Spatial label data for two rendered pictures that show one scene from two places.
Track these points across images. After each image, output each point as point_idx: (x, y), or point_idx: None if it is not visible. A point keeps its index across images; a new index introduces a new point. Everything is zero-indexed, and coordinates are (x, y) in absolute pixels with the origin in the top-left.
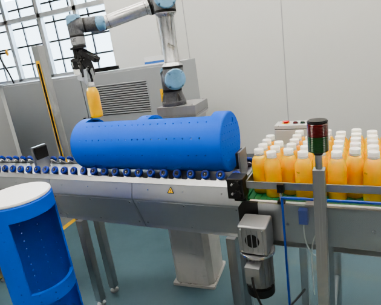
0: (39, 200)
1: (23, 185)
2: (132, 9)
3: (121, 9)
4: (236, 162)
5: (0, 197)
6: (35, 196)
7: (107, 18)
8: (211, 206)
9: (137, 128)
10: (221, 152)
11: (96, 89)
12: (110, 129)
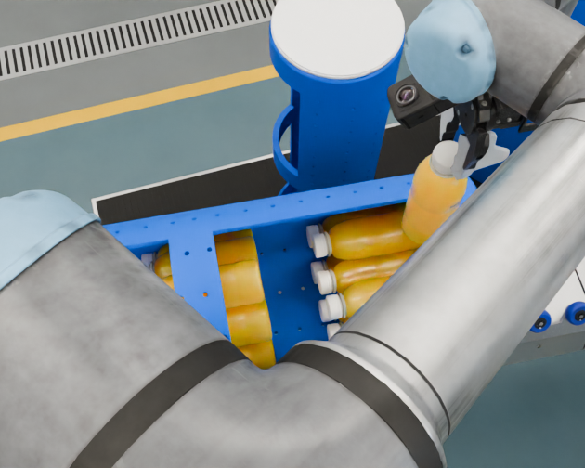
0: (269, 37)
1: (376, 49)
2: (411, 255)
3: (512, 197)
4: None
5: (354, 3)
6: (272, 28)
7: (539, 125)
8: None
9: (188, 214)
10: None
11: (421, 178)
12: (295, 197)
